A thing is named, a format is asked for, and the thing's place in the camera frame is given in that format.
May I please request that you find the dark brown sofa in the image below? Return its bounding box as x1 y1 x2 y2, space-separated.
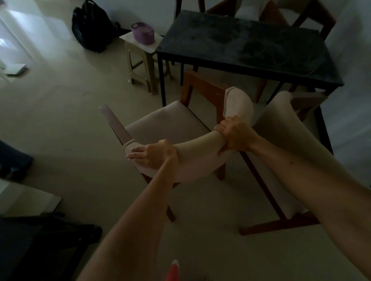
0 213 102 281

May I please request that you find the person's left forearm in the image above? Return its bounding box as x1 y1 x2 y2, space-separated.
77 157 179 281

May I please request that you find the person's right hand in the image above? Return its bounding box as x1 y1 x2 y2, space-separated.
214 115 260 157

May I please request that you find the beige plastic stool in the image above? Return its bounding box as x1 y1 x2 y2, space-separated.
124 37 173 95

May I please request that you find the circle-pattern placemat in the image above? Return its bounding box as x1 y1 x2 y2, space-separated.
119 31 164 54

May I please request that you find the black dining table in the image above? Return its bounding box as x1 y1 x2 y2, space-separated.
155 9 345 108

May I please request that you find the person's right forearm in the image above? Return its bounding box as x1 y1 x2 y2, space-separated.
249 136 371 278

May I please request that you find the person's red garment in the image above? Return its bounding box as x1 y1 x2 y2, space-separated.
165 259 182 281

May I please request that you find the white power strip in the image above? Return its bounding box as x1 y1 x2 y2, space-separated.
0 62 27 76

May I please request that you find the person's left hand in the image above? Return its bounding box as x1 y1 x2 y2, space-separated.
126 139 178 171

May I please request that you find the purple plastic basket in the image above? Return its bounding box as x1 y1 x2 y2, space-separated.
131 22 156 46

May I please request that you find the beige cushioned wooden chair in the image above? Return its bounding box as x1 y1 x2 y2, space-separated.
259 0 337 102
99 71 255 223
174 0 261 21
238 90 357 235

